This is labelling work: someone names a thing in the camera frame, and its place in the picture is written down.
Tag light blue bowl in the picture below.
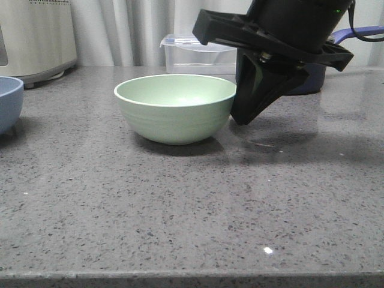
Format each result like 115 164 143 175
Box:
1 76 24 134

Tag grey curtain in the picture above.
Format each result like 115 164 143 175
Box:
70 0 384 68

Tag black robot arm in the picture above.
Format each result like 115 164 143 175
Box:
193 1 353 125

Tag clear plastic food container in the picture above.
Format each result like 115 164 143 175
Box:
160 34 237 75

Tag light green bowl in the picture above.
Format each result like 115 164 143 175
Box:
114 74 236 145

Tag dark blue saucepan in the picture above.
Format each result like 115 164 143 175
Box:
235 26 384 96

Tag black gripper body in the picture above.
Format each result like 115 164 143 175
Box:
193 9 353 71

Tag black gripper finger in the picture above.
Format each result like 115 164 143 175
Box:
231 52 308 125

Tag black cable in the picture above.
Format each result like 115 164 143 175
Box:
346 0 384 43

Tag cream toaster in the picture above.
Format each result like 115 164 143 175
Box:
1 0 77 86

